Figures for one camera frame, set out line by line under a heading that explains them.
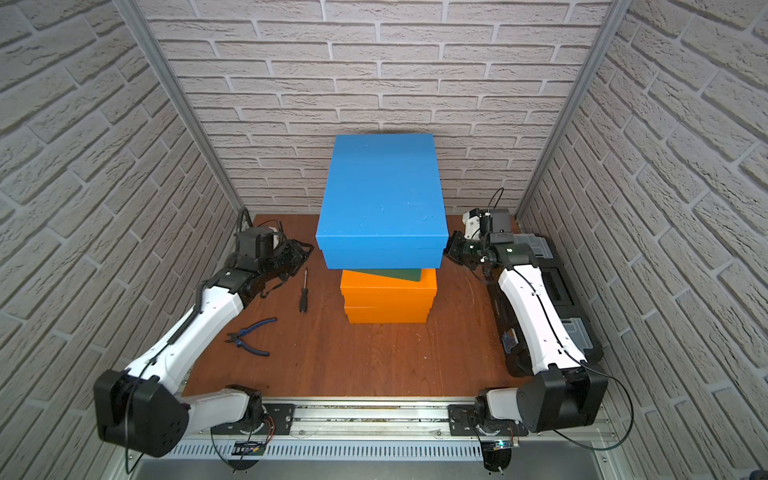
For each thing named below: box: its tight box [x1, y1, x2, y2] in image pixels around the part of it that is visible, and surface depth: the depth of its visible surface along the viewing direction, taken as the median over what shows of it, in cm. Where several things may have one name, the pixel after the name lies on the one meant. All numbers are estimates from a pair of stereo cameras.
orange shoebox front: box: [340, 269, 437, 308], surface depth 76 cm
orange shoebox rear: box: [344, 306, 432, 324], surface depth 87 cm
